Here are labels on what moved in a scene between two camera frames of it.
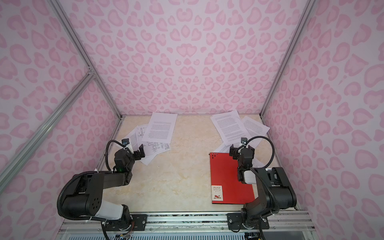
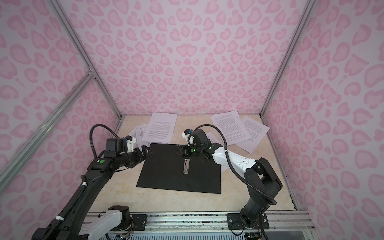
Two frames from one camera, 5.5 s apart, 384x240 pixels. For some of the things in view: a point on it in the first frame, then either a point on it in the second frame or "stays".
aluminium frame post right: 308,5 stays
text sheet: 160,128 stays
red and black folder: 226,188 to 164,168
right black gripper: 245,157 to 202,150
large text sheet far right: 231,127 stays
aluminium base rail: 282,226 stays
